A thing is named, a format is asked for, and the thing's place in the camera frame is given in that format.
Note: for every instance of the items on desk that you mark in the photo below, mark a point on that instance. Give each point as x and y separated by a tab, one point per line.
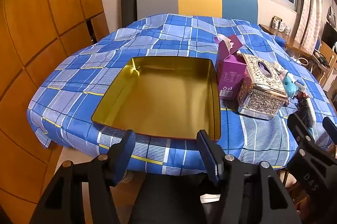
278	24

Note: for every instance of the wooden folding chair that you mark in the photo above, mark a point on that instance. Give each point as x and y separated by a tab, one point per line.
323	65

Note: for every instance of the ornate silver tissue box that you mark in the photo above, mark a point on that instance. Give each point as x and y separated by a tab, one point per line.
262	93

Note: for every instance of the blue plush dolphin toy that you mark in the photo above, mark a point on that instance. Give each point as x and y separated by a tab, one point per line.
289	85

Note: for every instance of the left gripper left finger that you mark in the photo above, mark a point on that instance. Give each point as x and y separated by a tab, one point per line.
119	156

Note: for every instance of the orange wooden wardrobe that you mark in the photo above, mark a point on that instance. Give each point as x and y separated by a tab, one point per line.
36	35

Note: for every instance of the purple cardboard tissue box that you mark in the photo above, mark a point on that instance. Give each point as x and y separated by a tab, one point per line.
230	66

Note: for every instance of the beige right curtain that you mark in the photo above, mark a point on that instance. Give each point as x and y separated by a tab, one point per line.
309	24

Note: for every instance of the brown wooden desk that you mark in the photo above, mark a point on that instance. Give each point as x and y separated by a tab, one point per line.
290	43

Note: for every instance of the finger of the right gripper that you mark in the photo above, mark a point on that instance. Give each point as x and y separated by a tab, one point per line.
330	128
299	131

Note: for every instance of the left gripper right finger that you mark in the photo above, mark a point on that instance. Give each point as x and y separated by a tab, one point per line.
212	156

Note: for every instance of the black monitor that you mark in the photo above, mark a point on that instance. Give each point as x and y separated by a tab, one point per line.
329	35

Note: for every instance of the grey yellow blue headboard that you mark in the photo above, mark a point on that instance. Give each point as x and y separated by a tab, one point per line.
246	10

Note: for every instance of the black rolled mat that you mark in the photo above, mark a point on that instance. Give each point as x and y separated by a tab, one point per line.
128	12

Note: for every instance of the gold metal tin tray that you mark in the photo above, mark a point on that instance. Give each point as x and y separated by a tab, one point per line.
163	96

